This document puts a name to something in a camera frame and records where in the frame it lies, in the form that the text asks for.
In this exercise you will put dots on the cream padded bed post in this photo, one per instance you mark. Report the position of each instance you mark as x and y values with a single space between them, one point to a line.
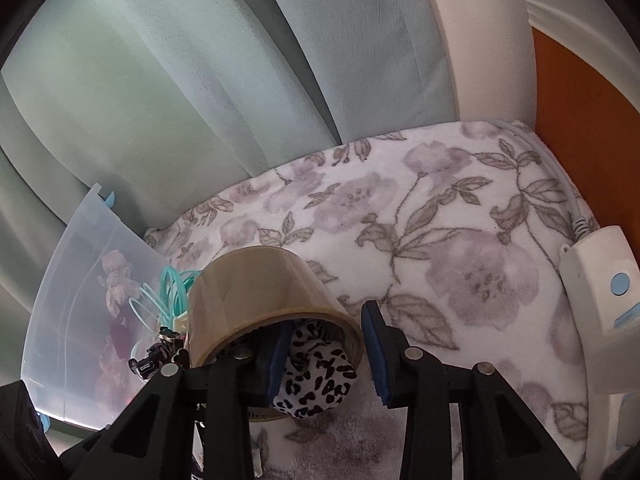
475 35

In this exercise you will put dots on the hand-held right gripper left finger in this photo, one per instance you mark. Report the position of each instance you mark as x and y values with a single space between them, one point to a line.
277 360

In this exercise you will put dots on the floral blanket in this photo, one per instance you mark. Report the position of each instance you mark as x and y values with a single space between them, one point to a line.
450 260

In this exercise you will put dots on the black studded headband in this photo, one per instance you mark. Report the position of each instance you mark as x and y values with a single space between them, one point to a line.
147 366

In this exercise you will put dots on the brown tape roll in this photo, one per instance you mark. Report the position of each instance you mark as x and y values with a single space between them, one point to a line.
250 285

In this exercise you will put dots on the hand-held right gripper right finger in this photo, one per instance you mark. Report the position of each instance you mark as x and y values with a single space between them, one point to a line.
375 355

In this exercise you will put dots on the leopard print scrunchie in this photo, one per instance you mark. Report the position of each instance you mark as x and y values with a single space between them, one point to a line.
320 370

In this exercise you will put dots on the clear plastic container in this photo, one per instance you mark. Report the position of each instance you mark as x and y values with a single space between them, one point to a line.
75 285

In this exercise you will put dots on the white power strip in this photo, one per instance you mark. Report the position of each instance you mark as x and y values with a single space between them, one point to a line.
595 270

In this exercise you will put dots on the wooden headboard panel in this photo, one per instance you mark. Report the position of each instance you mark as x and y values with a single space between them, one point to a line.
590 135

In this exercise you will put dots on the green curtain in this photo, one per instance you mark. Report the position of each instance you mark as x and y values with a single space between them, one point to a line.
200 85

